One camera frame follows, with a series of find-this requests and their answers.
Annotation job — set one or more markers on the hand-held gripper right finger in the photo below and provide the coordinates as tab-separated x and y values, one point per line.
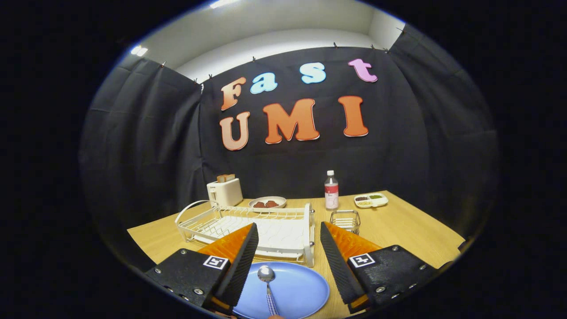
339	266

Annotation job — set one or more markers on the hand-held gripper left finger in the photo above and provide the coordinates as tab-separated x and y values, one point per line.
239	266

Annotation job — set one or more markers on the blue plate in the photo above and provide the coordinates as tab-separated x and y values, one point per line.
301	288

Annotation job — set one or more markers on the small plate with brown food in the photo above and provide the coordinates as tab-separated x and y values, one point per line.
267	204

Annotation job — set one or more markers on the white divided condiment tray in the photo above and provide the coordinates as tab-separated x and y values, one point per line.
371	200

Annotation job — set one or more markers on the clear bottle with red label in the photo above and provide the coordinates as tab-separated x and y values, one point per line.
331	192

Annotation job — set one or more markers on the white toaster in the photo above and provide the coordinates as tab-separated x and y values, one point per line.
226	192

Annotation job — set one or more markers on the brown toast slices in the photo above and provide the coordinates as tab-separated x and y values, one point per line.
226	178

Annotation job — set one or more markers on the black backdrop cloth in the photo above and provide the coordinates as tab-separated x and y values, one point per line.
288	168

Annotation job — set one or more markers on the ceiling light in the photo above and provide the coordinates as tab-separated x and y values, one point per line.
138	50
221	3

